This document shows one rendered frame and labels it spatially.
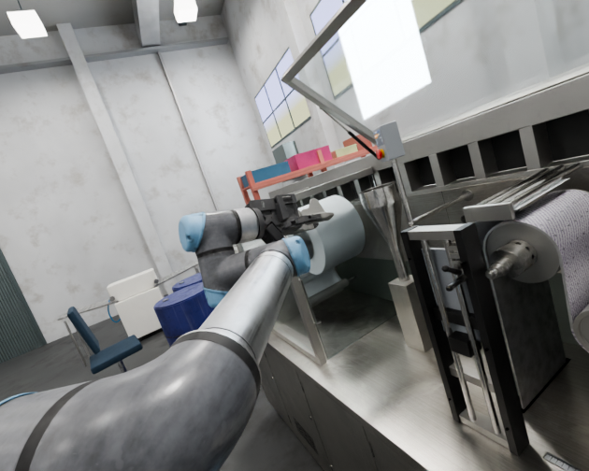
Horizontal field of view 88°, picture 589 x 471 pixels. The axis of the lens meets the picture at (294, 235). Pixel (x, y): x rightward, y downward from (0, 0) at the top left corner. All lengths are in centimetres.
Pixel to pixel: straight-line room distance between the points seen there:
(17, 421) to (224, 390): 14
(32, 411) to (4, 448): 2
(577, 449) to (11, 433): 98
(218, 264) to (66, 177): 891
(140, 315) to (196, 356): 571
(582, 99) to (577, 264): 42
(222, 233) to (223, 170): 878
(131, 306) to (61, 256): 381
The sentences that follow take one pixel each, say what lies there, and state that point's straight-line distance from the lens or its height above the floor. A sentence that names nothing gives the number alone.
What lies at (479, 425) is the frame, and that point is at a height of 92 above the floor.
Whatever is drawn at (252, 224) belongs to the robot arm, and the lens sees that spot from 65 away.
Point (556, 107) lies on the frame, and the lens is 108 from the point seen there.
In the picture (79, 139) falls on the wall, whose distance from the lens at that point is 957.
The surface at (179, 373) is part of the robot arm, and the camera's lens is 27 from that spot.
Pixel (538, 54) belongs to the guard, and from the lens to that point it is 104.
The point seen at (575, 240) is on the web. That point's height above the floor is 134.
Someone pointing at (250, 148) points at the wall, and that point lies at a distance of 972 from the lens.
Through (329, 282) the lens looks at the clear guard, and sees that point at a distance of 132.
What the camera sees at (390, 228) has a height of 138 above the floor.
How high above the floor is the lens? 162
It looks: 8 degrees down
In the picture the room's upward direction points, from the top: 19 degrees counter-clockwise
